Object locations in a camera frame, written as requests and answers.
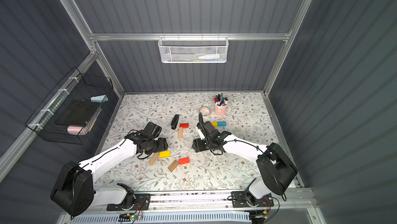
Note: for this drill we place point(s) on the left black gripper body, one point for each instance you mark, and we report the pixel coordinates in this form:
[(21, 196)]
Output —
[(161, 145)]

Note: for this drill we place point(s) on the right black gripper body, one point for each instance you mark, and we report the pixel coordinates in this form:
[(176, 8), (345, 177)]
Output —
[(200, 144)]

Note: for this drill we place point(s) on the teal block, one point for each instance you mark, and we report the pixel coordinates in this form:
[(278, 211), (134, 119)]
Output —
[(221, 123)]

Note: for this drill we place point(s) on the wooden block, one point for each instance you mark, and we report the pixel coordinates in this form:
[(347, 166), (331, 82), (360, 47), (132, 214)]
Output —
[(180, 133), (154, 158), (173, 166)]

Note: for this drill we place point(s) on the red block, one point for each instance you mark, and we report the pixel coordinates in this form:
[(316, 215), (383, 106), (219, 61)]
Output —
[(183, 161), (184, 125)]

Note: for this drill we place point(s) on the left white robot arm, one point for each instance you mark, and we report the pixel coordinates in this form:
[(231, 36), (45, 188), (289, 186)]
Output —
[(74, 190)]

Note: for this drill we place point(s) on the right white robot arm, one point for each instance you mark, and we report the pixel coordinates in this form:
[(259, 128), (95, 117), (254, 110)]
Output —
[(276, 169)]

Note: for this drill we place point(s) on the small glass dish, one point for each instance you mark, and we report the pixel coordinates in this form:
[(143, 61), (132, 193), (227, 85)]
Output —
[(205, 111)]

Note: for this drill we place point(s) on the black stapler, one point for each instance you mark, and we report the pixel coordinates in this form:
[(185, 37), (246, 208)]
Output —
[(174, 122)]

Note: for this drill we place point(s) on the pink pen cup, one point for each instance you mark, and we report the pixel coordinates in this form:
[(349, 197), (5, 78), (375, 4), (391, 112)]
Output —
[(220, 109)]

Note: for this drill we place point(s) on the light blue box in basket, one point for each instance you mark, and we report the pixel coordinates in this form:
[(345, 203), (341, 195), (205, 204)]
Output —
[(99, 99)]

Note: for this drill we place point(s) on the pink eraser in basket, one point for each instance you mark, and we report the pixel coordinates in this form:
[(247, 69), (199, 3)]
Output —
[(74, 130)]

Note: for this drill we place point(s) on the black notebook in basket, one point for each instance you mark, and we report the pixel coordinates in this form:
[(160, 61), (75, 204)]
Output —
[(77, 113)]

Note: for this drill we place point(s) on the white bottle in basket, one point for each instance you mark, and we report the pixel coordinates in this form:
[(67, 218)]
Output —
[(211, 57)]

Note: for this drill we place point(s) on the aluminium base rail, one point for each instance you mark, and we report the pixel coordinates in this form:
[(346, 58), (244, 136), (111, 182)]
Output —
[(221, 207)]

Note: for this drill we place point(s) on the black wire wall basket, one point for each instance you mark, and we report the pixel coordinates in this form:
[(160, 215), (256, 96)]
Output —
[(80, 87)]

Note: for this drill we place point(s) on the white wire mesh basket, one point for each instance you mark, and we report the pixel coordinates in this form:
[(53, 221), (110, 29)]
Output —
[(179, 50)]

